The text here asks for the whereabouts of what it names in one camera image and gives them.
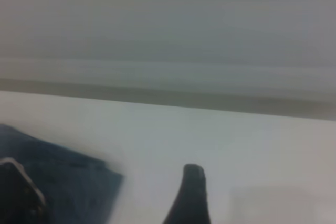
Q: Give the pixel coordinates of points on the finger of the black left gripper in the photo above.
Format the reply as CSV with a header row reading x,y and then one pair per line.
x,y
15,195

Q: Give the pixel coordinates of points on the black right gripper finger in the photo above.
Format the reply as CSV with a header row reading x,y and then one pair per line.
x,y
193,197

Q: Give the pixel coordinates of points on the blue denim pants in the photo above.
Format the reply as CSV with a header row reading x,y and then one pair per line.
x,y
78,182

